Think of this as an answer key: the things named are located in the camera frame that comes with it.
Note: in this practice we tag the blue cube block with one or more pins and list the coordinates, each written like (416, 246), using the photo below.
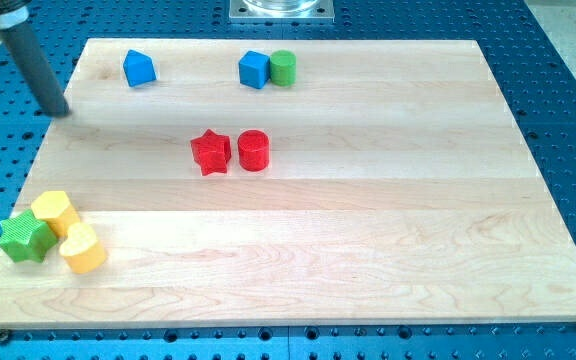
(254, 69)

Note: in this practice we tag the red cylinder block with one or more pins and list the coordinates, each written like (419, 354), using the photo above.
(254, 150)

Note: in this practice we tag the light wooden board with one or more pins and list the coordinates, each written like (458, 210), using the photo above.
(399, 190)

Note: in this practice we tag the red star block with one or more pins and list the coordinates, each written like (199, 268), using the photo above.
(211, 152)

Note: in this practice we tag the green cylinder block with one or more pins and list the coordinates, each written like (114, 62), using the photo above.
(283, 66)

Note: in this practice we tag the yellow heart block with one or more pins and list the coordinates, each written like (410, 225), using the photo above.
(82, 250)

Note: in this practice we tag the yellow hexagon block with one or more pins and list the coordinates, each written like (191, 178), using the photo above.
(57, 210)

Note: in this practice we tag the green star block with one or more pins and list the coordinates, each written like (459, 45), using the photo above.
(26, 238)

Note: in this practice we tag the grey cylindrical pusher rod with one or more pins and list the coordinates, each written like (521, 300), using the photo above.
(18, 37)

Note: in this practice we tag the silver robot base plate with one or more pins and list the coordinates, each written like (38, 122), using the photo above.
(274, 10)

